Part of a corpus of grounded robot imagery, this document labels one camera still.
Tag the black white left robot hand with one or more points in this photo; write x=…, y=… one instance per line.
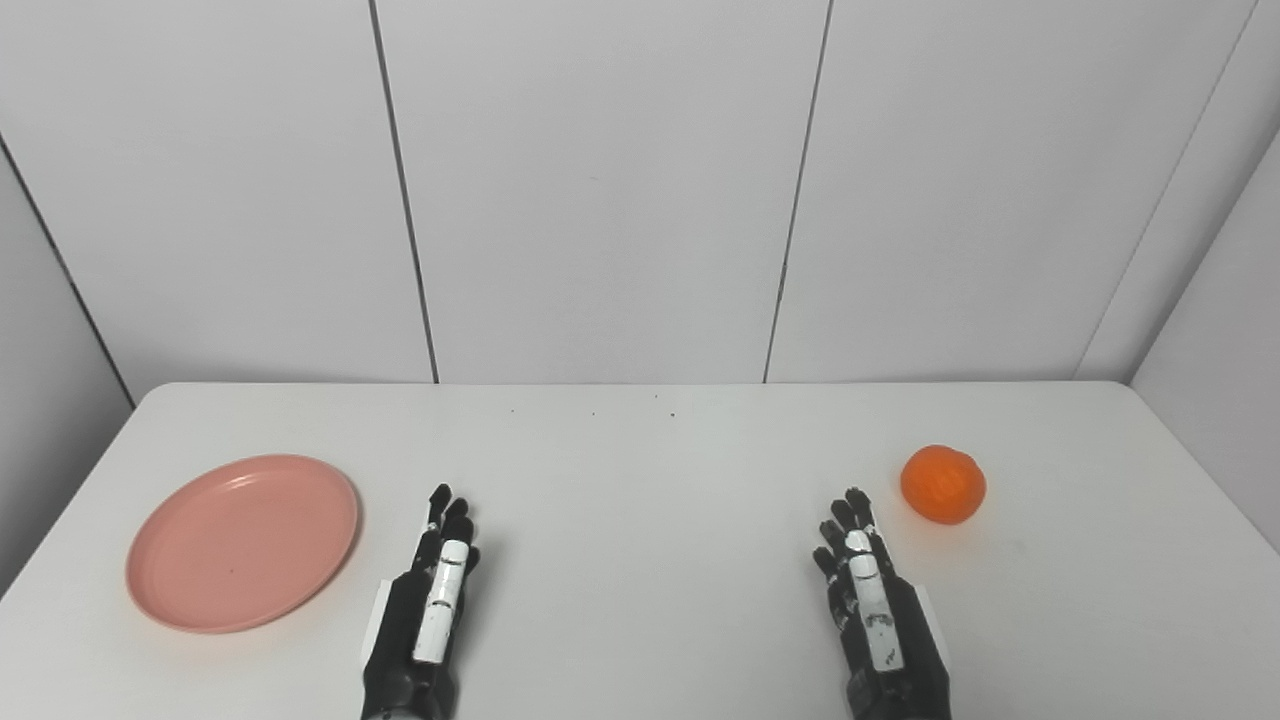
x=405, y=640

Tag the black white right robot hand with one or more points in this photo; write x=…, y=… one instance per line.
x=900, y=650

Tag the orange fruit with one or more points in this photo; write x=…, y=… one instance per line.
x=942, y=485

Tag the pink round plate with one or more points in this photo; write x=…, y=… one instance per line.
x=240, y=545

